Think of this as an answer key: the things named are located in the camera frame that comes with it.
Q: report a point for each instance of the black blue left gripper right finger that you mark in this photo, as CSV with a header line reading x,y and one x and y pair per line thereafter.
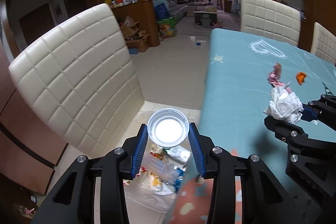
x,y
264,199

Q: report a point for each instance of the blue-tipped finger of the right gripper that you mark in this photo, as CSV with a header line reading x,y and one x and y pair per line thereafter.
x,y
322,110

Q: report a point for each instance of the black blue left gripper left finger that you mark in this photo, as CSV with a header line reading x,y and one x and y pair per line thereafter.
x,y
72,198

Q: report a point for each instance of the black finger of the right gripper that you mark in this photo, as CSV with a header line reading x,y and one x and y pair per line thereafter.
x,y
284,131

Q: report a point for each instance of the white tissue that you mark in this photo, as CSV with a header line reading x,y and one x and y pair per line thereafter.
x,y
284,106

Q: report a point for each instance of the clear plastic cup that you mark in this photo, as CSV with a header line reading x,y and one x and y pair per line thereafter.
x,y
168,127

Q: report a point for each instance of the yellow orange snack bag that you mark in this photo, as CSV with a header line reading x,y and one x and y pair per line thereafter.
x,y
155,183

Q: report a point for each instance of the blue snack wrapper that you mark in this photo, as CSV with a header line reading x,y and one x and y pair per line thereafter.
x,y
179,178

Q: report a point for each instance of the orange small wrapper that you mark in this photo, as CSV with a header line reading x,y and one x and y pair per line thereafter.
x,y
300,77

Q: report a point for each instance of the pink crumpled wrapper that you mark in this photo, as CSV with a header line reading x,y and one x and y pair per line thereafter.
x,y
274,78

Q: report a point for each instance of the right cream leather chair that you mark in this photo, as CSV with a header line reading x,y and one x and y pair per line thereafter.
x,y
323,44

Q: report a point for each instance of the cream leather chair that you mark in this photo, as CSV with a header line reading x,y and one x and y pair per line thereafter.
x,y
80,80
270,19
323,44

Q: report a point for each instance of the teal patterned tablecloth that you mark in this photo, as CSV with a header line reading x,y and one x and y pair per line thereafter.
x,y
236,94

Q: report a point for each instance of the clear plastic bin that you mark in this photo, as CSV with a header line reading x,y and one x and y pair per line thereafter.
x,y
150,191

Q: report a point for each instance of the far cream leather chair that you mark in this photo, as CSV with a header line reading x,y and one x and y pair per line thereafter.
x,y
270,19

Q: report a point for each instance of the near cream leather chair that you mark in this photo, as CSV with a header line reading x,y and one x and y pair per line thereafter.
x,y
80,80

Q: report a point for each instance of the wooden coffee table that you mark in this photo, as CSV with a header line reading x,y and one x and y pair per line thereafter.
x,y
210,13

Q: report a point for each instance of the colourful bag on floor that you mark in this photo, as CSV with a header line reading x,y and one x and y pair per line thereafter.
x,y
166,27

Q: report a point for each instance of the grey sofa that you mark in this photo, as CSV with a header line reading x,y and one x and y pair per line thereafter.
x,y
178,11

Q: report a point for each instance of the cardboard boxes pile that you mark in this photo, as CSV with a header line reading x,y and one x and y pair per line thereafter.
x,y
135,38

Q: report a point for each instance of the wooden divider cabinet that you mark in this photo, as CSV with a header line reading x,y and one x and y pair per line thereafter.
x,y
143,13

